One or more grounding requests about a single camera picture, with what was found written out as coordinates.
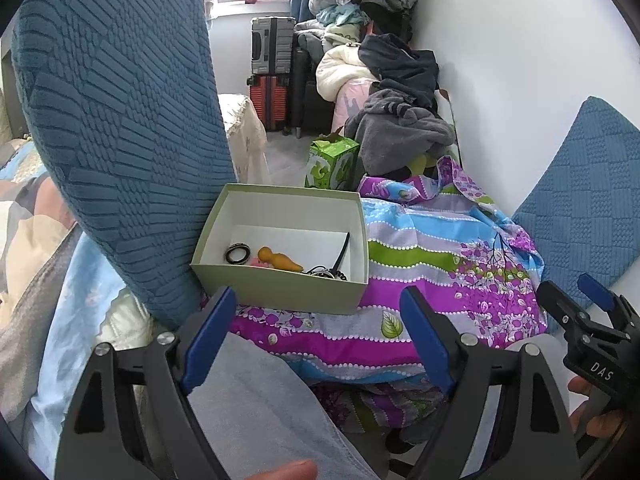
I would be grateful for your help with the dark navy hoodie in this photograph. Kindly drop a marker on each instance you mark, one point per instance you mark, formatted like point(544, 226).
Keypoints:
point(412, 73)

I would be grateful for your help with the cream lace covered stool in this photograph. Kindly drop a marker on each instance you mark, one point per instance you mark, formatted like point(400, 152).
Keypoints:
point(246, 136)

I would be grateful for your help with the right blue textured cushion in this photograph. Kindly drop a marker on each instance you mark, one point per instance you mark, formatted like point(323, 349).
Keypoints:
point(583, 213)

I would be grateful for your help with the grey suitcase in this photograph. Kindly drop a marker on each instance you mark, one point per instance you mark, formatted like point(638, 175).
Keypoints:
point(272, 45)

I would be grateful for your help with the red suitcase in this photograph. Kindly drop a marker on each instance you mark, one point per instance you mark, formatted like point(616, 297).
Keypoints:
point(269, 95)

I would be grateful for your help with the colourful striped floral cloth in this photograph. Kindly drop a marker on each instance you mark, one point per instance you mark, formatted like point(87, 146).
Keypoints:
point(442, 235)

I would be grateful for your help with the blue textured cushion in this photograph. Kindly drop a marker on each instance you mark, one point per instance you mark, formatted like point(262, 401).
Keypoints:
point(120, 98)
point(583, 213)

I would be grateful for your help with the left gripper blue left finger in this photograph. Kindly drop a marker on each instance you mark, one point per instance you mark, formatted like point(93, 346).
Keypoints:
point(202, 335)

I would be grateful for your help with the cream white blanket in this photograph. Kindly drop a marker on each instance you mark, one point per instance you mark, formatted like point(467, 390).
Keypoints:
point(337, 67)

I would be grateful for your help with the pink printed garment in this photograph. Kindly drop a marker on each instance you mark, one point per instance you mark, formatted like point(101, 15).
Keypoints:
point(349, 100)

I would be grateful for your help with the pink hair clip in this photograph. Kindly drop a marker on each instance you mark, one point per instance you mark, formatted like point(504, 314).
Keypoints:
point(257, 262)

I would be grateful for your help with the orange gourd pendant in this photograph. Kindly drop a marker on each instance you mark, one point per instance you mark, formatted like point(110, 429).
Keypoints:
point(278, 260)

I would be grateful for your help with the grey fleece garment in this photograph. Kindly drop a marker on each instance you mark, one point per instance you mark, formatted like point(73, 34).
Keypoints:
point(391, 132)

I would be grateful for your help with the pale green cardboard box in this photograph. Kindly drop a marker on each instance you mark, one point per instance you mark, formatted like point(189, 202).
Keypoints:
point(322, 230)

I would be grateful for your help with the person's left hand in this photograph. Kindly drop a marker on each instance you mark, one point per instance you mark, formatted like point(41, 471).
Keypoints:
point(299, 470)

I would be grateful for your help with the left blue textured cushion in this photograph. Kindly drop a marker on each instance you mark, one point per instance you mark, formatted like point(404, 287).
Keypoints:
point(120, 98)

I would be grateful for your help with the black armchair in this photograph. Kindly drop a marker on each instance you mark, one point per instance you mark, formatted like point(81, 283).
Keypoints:
point(309, 112)

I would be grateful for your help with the green cardboard carton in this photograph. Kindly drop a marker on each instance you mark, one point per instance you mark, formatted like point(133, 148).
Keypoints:
point(331, 161)

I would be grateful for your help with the grey trouser leg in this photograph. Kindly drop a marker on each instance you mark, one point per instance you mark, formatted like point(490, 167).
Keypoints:
point(258, 415)

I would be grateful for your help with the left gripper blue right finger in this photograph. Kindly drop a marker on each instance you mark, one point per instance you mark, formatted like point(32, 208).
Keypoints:
point(432, 335)

